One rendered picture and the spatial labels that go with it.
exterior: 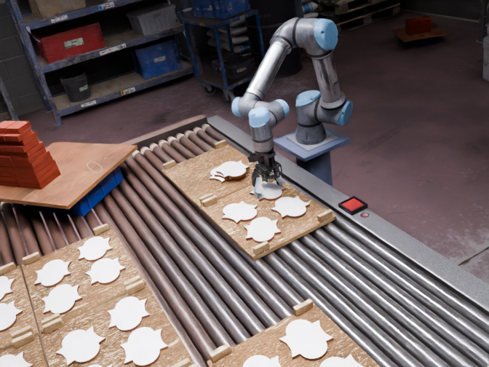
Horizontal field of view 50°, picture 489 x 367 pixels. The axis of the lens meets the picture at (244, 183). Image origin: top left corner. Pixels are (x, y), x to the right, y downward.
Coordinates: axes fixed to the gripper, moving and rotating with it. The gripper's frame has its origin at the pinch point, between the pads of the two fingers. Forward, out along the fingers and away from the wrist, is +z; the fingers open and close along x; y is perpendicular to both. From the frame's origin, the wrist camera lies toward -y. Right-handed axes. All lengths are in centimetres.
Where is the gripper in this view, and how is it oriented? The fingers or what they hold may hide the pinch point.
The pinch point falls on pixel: (268, 191)
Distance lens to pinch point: 207.2
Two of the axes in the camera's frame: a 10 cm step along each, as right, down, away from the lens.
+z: 1.5, 8.4, 5.2
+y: 5.0, 3.9, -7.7
